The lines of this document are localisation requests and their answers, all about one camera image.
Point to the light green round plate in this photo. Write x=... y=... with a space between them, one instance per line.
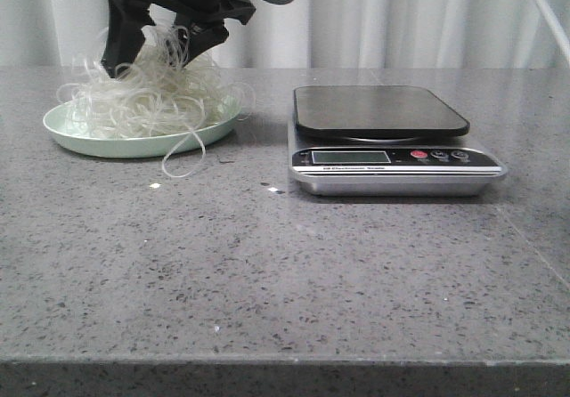
x=72 y=136

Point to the translucent white vermicelli bundle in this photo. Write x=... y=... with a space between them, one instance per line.
x=156 y=96

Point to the silver black kitchen scale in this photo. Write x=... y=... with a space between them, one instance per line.
x=384 y=140

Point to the white pleated curtain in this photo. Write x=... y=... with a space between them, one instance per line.
x=389 y=34

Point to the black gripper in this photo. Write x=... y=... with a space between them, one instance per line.
x=199 y=27

